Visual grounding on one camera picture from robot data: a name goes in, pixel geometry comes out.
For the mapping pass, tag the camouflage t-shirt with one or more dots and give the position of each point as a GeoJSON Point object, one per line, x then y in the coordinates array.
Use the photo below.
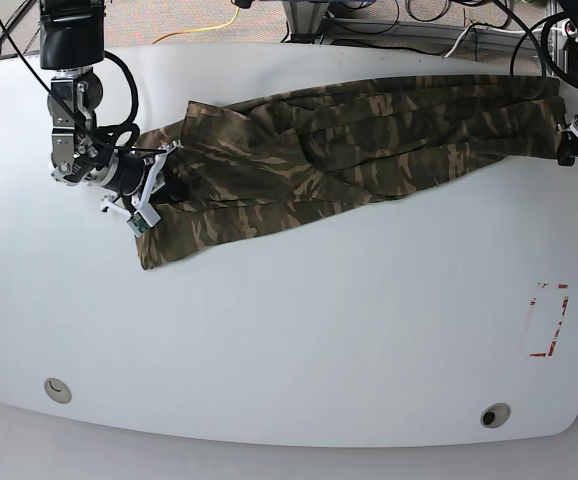
{"type": "Point", "coordinates": [274, 163]}

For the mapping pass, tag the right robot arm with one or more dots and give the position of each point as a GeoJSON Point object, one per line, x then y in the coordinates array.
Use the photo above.
{"type": "Point", "coordinates": [71, 43]}

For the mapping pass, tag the left table grommet hole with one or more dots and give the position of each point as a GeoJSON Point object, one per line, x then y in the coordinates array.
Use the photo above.
{"type": "Point", "coordinates": [57, 391]}

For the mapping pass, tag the table grommet hole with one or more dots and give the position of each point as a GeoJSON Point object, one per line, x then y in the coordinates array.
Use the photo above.
{"type": "Point", "coordinates": [495, 416]}
{"type": "Point", "coordinates": [57, 391]}

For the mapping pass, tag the aluminium frame stand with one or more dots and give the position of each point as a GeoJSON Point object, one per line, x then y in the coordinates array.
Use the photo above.
{"type": "Point", "coordinates": [482, 31]}

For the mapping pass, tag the right table grommet hole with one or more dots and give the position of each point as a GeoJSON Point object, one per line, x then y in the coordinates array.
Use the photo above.
{"type": "Point", "coordinates": [495, 416]}

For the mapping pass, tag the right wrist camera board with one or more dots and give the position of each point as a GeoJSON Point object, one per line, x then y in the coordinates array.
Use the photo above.
{"type": "Point", "coordinates": [139, 224]}

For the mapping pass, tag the red tape rectangle marking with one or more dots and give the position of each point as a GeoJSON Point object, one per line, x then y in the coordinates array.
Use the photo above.
{"type": "Point", "coordinates": [544, 320]}

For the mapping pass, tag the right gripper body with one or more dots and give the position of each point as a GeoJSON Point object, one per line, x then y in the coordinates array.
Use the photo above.
{"type": "Point", "coordinates": [135, 181]}

